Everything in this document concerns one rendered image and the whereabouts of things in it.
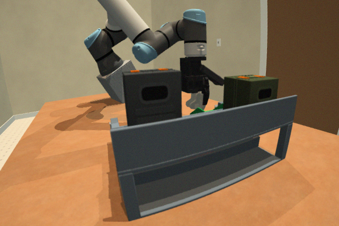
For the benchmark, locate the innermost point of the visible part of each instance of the green bin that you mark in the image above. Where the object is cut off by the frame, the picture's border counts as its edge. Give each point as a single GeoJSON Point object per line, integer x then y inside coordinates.
{"type": "Point", "coordinates": [199, 110]}

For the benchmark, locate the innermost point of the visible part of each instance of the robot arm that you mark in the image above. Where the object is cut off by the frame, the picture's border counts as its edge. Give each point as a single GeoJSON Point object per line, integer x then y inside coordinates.
{"type": "Point", "coordinates": [123, 21]}

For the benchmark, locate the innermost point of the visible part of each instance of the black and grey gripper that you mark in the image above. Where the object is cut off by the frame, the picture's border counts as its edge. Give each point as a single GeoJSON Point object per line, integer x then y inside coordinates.
{"type": "Point", "coordinates": [194, 81]}

